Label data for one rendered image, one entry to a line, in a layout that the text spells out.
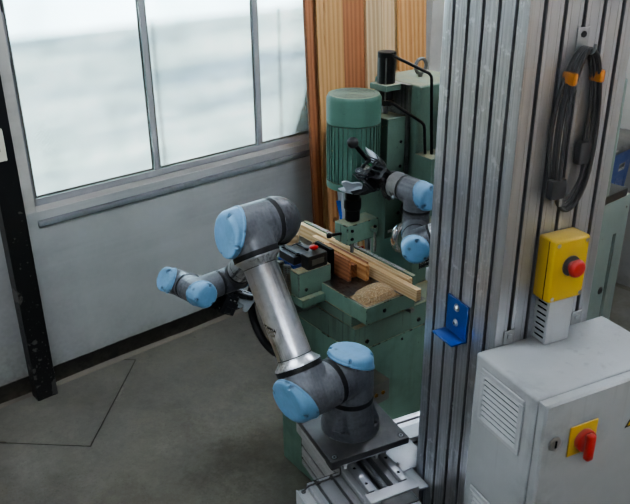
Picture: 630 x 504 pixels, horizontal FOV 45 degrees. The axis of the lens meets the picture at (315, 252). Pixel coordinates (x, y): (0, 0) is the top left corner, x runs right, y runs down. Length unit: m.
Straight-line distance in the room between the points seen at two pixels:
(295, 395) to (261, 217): 0.42
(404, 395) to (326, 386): 1.00
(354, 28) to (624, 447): 2.93
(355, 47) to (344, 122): 1.79
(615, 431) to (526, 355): 0.22
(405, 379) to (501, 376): 1.25
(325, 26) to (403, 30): 0.58
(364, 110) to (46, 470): 1.92
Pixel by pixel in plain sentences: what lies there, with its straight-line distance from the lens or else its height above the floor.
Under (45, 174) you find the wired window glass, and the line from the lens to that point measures 3.51.
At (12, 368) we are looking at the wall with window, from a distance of 3.69.
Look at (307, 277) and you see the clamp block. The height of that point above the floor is 0.94.
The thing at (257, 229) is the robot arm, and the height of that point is 1.36.
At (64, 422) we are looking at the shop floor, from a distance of 3.56.
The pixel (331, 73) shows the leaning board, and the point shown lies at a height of 1.26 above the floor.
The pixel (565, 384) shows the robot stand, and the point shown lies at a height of 1.23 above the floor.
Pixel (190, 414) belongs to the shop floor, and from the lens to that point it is 3.47.
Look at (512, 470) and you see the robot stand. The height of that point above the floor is 1.04.
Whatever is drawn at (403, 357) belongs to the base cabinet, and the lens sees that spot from 2.68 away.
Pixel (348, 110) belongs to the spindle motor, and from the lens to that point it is 2.37.
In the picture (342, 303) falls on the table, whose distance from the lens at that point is 2.47.
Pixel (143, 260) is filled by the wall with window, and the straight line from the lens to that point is 3.77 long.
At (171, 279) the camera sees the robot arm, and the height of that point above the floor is 1.08.
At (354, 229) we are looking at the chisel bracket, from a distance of 2.55.
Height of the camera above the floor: 2.05
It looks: 25 degrees down
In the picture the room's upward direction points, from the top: 1 degrees counter-clockwise
